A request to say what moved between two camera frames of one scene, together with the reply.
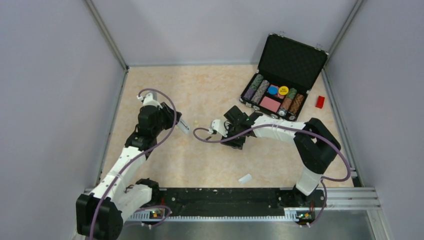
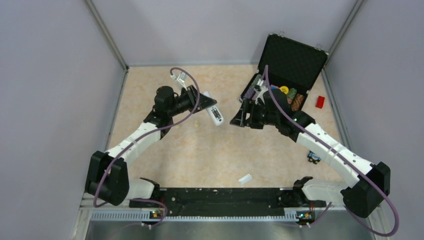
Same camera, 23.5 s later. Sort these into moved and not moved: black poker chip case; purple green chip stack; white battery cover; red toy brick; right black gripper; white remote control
Moved: right black gripper; white remote control
Not moved: red toy brick; black poker chip case; white battery cover; purple green chip stack
